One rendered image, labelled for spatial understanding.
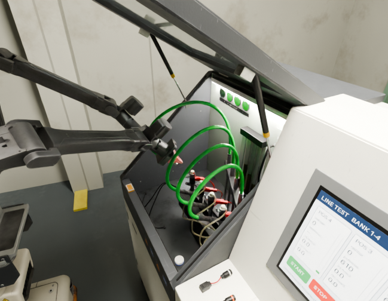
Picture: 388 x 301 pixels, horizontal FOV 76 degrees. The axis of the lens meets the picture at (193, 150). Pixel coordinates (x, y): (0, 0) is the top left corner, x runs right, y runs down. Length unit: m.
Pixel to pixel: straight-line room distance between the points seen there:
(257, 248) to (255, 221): 0.09
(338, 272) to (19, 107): 2.60
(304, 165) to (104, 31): 2.11
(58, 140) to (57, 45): 1.66
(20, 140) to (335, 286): 0.76
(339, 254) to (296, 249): 0.11
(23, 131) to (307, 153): 0.65
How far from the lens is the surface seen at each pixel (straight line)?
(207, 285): 0.92
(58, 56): 2.28
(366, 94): 1.10
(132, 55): 2.53
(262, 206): 0.80
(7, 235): 1.18
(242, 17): 2.83
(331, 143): 0.65
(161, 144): 0.96
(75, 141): 0.67
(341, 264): 0.70
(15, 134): 0.63
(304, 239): 0.73
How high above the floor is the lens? 1.81
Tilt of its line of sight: 33 degrees down
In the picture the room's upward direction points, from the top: 1 degrees clockwise
